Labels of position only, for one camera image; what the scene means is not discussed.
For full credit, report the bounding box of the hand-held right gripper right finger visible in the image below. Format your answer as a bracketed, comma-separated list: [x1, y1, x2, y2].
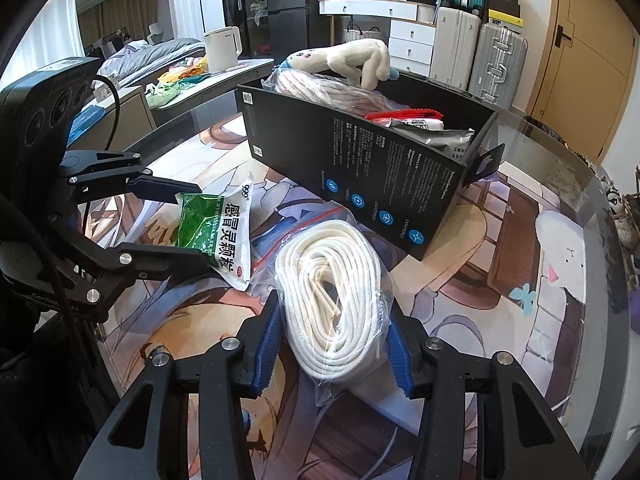
[387, 309, 594, 480]

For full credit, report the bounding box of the white plush toy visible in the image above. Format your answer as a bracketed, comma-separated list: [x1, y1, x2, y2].
[280, 38, 401, 91]

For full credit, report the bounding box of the black cardboard box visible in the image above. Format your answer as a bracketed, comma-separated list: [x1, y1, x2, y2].
[236, 67, 507, 262]

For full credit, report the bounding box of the silver suitcase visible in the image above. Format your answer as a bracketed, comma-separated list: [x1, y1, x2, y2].
[467, 22, 529, 108]

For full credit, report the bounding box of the pile of snack bags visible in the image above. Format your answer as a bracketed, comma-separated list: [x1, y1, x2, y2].
[145, 55, 211, 106]

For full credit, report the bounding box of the green and white packet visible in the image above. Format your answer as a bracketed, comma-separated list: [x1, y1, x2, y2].
[175, 180, 256, 291]

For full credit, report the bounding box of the bed with grey duvet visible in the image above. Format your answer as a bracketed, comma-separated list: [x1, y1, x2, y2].
[95, 37, 208, 88]

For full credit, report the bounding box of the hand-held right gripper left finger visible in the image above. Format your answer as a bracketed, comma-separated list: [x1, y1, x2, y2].
[74, 290, 284, 480]

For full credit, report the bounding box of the black glass wardrobe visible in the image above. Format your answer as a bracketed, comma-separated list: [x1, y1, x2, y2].
[220, 0, 268, 56]

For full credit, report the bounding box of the clear printed plastic bag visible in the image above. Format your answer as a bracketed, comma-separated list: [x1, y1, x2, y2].
[262, 66, 401, 111]

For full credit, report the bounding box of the woven basket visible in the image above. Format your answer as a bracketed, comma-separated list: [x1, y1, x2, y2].
[342, 22, 378, 45]

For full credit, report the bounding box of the black refrigerator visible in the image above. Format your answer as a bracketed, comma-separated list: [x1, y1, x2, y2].
[265, 0, 323, 61]

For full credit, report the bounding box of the beige curtain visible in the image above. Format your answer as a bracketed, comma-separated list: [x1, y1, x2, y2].
[77, 0, 161, 48]

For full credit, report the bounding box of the wooden door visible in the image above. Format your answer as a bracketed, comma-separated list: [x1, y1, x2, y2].
[527, 0, 640, 161]

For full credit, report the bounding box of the white suitcase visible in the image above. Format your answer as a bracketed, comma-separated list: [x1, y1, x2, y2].
[430, 6, 482, 93]

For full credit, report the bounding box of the white desk with drawers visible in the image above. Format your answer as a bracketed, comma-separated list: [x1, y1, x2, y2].
[318, 0, 441, 78]

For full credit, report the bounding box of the white electric kettle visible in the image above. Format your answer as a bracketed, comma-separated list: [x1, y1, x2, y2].
[202, 26, 244, 73]

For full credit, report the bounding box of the printed rug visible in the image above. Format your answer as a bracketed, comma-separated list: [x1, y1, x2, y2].
[85, 117, 631, 480]

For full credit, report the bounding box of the bagged white rope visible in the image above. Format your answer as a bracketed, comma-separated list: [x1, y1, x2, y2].
[250, 210, 401, 413]

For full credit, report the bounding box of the red and white packet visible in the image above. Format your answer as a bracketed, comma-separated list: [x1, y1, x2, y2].
[364, 106, 445, 123]

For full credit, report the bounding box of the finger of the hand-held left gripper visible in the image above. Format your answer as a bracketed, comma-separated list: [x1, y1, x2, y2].
[46, 216, 214, 322]
[56, 149, 204, 200]

